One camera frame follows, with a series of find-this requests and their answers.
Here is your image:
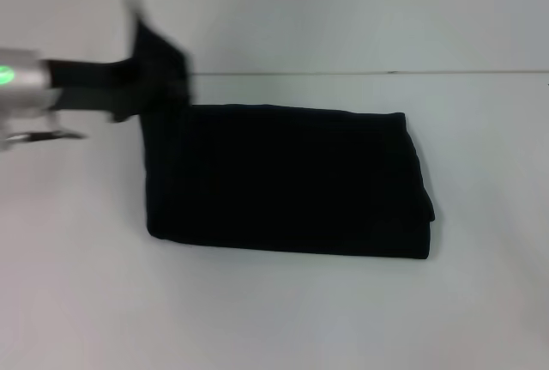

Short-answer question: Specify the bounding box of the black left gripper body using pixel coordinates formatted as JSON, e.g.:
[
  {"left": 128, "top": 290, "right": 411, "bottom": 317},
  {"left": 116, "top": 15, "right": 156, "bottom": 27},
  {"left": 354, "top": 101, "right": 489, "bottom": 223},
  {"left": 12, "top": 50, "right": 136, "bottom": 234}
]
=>
[{"left": 45, "top": 57, "right": 145, "bottom": 124}]

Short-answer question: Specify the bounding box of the black shirt with white print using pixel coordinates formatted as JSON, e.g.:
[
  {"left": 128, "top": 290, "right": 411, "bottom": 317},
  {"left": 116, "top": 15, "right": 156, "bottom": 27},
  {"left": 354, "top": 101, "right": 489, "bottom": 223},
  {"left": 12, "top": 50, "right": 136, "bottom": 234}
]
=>
[{"left": 127, "top": 12, "right": 437, "bottom": 262}]

